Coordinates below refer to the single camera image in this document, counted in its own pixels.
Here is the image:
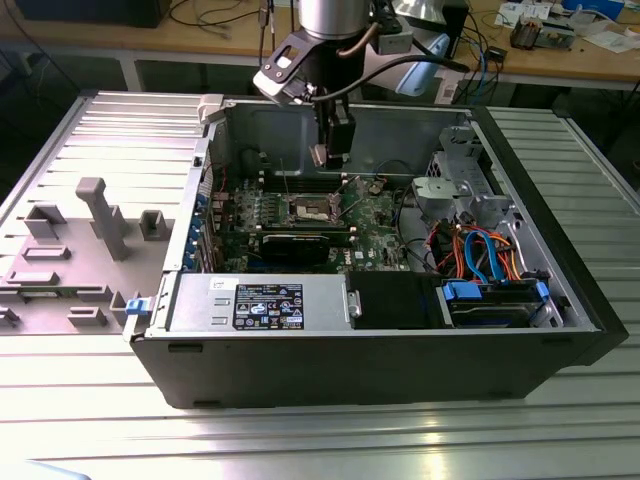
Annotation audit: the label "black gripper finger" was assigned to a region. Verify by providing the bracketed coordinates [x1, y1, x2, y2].
[325, 102, 358, 170]
[313, 97, 330, 151]

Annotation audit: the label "metal socket cover frame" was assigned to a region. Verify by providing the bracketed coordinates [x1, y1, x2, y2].
[333, 173, 364, 202]

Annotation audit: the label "metal CPU socket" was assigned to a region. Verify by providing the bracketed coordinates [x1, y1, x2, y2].
[284, 192, 346, 226]

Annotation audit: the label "pale blue teach pendant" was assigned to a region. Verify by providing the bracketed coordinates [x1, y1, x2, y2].
[402, 34, 451, 99]

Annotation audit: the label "green motherboard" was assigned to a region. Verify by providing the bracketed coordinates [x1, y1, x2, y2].
[207, 169, 419, 275]

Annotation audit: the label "grey case latch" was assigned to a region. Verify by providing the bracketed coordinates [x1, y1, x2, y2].
[196, 93, 225, 125]

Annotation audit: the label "black graphics card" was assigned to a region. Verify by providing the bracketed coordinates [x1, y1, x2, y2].
[258, 228, 332, 267]

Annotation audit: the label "silver metal drive cage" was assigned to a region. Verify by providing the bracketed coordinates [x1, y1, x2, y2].
[412, 124, 524, 229]

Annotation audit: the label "wooden desk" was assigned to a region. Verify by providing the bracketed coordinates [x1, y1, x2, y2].
[0, 0, 640, 94]

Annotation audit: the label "black monitor stand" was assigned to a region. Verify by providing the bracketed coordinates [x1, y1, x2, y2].
[442, 0, 471, 59]

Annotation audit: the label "white paper sheets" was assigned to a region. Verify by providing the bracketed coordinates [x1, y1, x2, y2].
[494, 0, 524, 26]

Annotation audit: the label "small heatsink assembly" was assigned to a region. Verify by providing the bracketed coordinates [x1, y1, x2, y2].
[509, 13, 540, 50]

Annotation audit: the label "grey power supply unit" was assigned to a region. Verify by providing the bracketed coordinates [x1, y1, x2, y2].
[168, 273, 351, 335]

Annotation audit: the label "hard disk in blue carrier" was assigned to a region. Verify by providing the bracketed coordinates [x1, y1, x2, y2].
[437, 279, 554, 329]

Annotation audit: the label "black open PC case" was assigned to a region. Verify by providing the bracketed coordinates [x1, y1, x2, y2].
[122, 92, 630, 412]

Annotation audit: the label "black computer tower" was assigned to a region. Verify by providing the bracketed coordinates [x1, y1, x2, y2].
[19, 0, 164, 29]

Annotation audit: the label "grey parts rack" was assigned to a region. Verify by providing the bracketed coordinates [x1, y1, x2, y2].
[0, 175, 177, 335]

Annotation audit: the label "brown cable sleeve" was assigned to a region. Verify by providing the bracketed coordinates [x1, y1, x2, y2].
[335, 19, 384, 60]

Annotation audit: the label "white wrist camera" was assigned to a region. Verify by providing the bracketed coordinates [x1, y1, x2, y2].
[252, 32, 314, 107]

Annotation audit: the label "black camera cable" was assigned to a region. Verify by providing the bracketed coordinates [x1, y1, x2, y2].
[312, 53, 471, 104]

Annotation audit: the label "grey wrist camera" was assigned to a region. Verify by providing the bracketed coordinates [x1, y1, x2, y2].
[377, 22, 415, 55]

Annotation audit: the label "thin black wire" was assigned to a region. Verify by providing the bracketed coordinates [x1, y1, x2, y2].
[394, 189, 441, 274]

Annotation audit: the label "red data wire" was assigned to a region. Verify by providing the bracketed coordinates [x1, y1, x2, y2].
[427, 222, 454, 274]

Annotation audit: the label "blue network cable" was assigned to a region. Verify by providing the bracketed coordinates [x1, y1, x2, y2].
[477, 34, 494, 96]

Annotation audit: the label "blue flat data wire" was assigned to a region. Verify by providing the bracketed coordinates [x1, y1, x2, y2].
[463, 230, 504, 285]

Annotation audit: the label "orange wire bundle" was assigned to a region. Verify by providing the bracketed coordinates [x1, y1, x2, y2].
[449, 224, 524, 281]

